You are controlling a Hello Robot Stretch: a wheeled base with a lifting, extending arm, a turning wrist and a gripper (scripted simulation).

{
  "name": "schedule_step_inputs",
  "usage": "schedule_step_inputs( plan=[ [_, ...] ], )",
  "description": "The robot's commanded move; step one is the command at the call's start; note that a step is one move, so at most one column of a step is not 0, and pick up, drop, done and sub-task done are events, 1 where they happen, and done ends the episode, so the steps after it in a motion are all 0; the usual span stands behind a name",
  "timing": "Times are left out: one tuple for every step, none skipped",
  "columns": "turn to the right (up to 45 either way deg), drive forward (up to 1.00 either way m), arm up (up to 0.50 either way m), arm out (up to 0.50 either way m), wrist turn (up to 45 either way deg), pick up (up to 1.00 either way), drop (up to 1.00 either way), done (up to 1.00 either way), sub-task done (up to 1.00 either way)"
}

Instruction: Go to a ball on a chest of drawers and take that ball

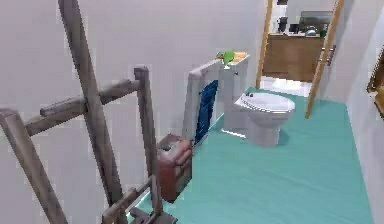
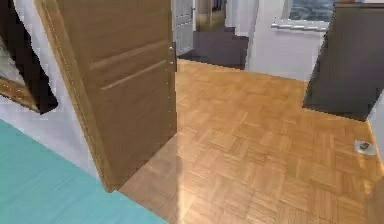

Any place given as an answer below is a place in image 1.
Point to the blue towel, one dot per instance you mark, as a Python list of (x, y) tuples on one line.
[(206, 110)]

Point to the white towel rack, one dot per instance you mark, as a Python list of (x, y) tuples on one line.
[(195, 96)]

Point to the red-brown bin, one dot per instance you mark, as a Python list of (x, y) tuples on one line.
[(173, 163)]

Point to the green spray bottle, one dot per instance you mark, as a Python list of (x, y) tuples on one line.
[(228, 56)]

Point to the white toilet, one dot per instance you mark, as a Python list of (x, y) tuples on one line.
[(263, 111)]

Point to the orange cloth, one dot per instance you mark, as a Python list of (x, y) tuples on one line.
[(240, 55)]

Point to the grey wooden ladder rack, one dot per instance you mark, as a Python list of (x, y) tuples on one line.
[(97, 110)]

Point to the brown wooden cupboard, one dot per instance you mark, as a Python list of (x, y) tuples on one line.
[(291, 56)]

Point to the black coffee machine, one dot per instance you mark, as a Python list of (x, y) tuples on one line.
[(282, 24)]

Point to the silver kettle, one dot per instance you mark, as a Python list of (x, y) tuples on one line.
[(310, 31)]

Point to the grey microwave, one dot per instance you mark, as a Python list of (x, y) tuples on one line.
[(315, 19)]

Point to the wooden framed wall fixture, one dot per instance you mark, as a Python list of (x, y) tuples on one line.
[(377, 83)]

